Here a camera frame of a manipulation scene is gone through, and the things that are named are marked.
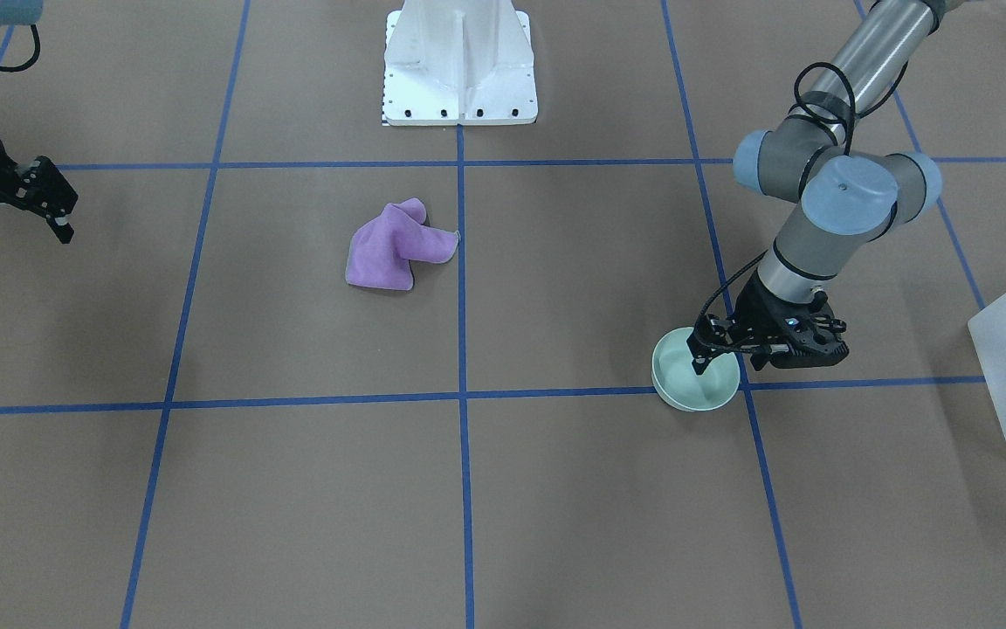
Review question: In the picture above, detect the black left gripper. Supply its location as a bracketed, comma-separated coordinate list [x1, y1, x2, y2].
[688, 275, 850, 376]

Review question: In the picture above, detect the mint green bowl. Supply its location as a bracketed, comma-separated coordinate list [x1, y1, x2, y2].
[651, 327, 741, 411]

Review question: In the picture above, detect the purple microfiber cloth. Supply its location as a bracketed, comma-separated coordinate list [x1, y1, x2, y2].
[346, 197, 462, 291]

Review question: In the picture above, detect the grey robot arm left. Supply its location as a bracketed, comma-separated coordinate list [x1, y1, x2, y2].
[686, 1, 958, 376]

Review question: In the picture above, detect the brown table mat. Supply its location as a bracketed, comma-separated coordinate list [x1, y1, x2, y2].
[0, 1, 1006, 628]

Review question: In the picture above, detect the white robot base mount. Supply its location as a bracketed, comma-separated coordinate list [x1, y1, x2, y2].
[381, 1, 539, 127]

